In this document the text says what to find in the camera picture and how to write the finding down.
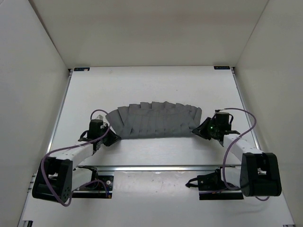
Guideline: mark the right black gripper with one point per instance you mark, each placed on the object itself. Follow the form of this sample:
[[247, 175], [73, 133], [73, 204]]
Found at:
[[200, 130]]

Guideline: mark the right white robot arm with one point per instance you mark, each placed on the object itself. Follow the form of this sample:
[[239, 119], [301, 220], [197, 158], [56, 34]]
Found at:
[[245, 168]]

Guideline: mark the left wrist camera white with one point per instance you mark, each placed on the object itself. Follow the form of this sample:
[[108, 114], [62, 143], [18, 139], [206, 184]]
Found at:
[[99, 118]]

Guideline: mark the blue label left corner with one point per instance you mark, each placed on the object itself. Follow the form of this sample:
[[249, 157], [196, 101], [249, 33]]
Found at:
[[81, 69]]

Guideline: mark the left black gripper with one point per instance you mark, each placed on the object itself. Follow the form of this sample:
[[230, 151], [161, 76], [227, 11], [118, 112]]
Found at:
[[114, 138]]

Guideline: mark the blue label right corner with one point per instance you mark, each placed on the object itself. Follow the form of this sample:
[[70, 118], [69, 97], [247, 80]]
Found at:
[[222, 67]]

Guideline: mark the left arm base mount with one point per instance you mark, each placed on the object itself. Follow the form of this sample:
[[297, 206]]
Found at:
[[89, 183]]

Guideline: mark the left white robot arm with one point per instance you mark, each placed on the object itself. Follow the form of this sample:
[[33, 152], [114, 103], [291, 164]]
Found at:
[[61, 171]]

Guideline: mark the grey pleated skirt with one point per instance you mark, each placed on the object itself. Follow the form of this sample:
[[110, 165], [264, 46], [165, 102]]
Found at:
[[154, 120]]

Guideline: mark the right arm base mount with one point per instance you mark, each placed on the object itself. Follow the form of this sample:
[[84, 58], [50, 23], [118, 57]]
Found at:
[[212, 188]]

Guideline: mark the aluminium rail front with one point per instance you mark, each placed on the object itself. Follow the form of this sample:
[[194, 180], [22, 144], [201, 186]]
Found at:
[[157, 168]]

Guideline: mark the blue label corner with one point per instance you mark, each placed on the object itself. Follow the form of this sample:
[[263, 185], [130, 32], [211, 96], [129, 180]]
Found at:
[[222, 67], [81, 69]]

